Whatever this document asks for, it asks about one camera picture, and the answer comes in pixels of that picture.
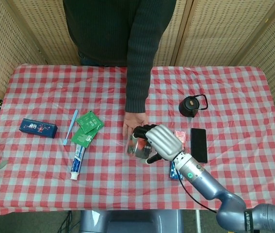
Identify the white blue toothpaste tube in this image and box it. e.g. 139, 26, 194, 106
70, 143, 86, 181

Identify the woven rattan folding screen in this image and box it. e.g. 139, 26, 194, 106
0, 0, 275, 136

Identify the black smartphone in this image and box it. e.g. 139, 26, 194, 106
190, 128, 209, 164

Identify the dark blue rectangular box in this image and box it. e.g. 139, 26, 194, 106
19, 118, 58, 139

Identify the green sachet packet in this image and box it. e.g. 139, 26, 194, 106
76, 110, 104, 134
71, 127, 98, 149

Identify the person's dark sweater torso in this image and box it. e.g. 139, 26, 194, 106
63, 0, 143, 67

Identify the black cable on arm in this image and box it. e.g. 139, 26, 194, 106
176, 169, 218, 214

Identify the blue snack packet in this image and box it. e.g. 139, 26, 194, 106
168, 161, 185, 181

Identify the black teapot with handle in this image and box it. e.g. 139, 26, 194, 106
178, 94, 208, 118

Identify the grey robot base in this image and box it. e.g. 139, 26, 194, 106
79, 210, 185, 233

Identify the red white checkered tablecloth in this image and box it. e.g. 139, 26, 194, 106
0, 63, 275, 216

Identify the person's bare hand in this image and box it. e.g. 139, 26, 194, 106
122, 112, 150, 137

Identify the light blue toothbrush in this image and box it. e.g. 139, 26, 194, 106
63, 109, 79, 146

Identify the red snack packet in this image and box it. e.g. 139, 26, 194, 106
174, 130, 186, 149

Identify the person's dark sweater forearm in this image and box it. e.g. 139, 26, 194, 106
125, 0, 177, 114

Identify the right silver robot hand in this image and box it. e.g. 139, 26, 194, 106
132, 124, 186, 165

